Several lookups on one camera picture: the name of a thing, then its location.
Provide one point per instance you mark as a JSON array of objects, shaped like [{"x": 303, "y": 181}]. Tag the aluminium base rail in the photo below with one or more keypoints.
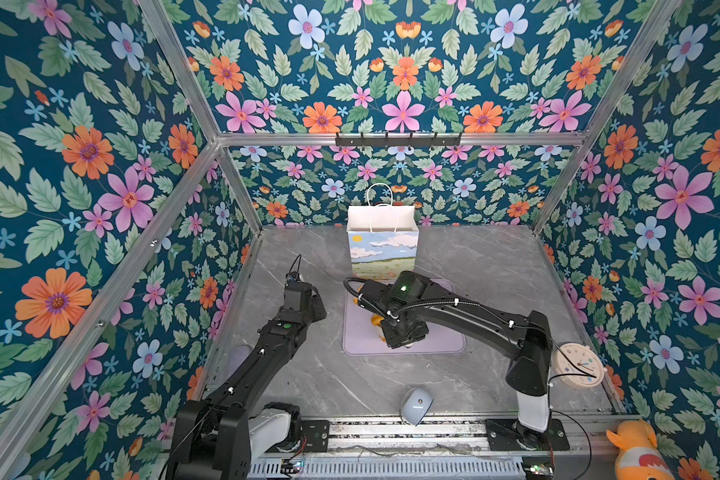
[{"x": 461, "y": 435}]

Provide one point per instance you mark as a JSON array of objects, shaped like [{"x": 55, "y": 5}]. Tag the aluminium frame post left rear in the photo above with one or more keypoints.
[{"x": 170, "y": 44}]

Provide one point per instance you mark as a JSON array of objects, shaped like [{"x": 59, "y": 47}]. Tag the black hook rail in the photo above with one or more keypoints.
[{"x": 385, "y": 140}]

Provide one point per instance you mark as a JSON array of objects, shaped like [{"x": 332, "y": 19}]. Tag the round cream clock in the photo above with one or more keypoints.
[{"x": 577, "y": 366}]

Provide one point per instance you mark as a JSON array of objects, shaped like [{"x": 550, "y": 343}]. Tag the orange plush toy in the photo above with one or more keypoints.
[{"x": 639, "y": 456}]

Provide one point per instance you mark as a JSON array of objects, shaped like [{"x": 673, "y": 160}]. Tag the aluminium frame post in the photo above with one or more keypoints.
[
  {"x": 170, "y": 44},
  {"x": 658, "y": 19}
]

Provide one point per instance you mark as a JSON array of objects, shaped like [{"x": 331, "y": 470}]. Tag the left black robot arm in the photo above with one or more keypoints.
[{"x": 216, "y": 437}]

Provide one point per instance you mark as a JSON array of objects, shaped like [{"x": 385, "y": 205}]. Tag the aluminium frame post right rear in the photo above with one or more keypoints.
[{"x": 658, "y": 19}]

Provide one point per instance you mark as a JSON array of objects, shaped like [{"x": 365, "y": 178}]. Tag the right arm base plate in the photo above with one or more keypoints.
[{"x": 505, "y": 435}]

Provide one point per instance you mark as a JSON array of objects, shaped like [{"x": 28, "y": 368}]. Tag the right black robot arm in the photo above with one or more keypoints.
[{"x": 413, "y": 302}]

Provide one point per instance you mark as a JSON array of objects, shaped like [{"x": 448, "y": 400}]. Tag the purple cloth pad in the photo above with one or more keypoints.
[{"x": 236, "y": 358}]

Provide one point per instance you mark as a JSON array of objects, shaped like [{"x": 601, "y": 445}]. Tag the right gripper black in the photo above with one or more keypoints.
[{"x": 392, "y": 343}]

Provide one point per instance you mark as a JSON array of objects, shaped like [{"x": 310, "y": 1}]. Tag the lilac plastic tray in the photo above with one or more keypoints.
[{"x": 362, "y": 338}]

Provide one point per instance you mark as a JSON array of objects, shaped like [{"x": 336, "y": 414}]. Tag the grey computer mouse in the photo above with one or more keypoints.
[{"x": 416, "y": 405}]

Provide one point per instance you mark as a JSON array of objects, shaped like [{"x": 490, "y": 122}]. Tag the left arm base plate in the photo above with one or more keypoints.
[{"x": 308, "y": 436}]

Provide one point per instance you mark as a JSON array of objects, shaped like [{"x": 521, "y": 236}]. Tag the landscape print paper bag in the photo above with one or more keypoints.
[{"x": 383, "y": 235}]

